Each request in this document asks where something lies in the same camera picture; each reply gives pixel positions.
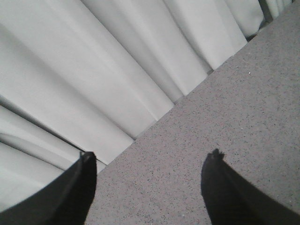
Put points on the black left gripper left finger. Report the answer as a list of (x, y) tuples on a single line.
[(65, 201)]

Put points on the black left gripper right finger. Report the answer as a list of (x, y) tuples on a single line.
[(232, 200)]

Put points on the grey pleated curtain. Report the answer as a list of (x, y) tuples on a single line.
[(94, 75)]

